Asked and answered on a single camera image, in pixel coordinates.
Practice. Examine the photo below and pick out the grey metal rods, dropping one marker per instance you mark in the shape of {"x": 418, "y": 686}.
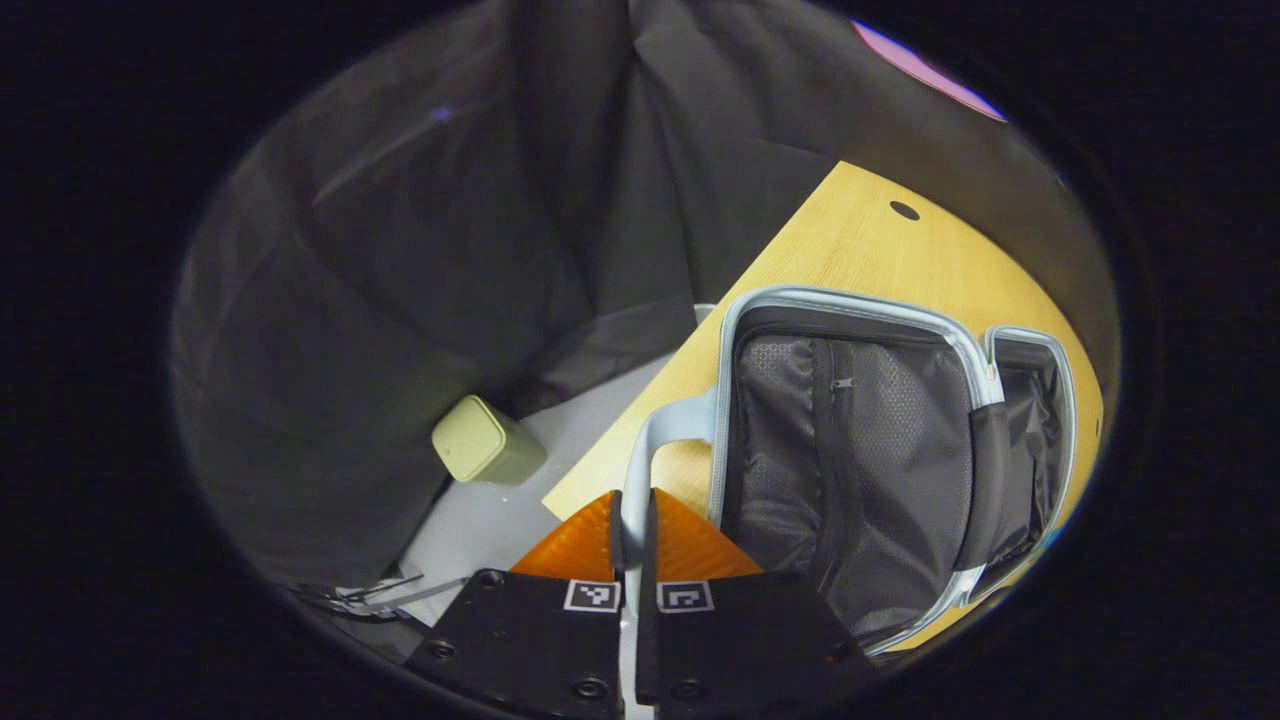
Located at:
{"x": 370, "y": 597}

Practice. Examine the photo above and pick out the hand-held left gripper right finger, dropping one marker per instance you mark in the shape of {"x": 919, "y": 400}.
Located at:
{"x": 648, "y": 545}

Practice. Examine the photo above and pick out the black backdrop cloth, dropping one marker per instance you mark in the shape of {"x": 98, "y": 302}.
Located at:
{"x": 400, "y": 250}

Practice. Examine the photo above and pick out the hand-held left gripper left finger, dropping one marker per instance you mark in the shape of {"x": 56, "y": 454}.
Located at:
{"x": 617, "y": 545}

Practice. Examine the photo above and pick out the light blue suitcase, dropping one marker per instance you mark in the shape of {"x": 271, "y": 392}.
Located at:
{"x": 850, "y": 450}

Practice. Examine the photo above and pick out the beige trash bin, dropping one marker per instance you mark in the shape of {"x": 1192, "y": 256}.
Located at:
{"x": 480, "y": 440}

